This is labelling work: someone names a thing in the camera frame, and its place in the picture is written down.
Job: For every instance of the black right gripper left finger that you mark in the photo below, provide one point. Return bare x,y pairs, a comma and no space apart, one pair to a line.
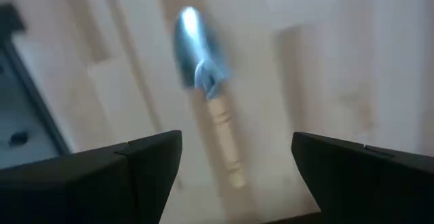
84,190

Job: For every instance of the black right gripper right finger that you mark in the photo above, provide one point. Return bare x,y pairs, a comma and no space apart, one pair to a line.
373,190

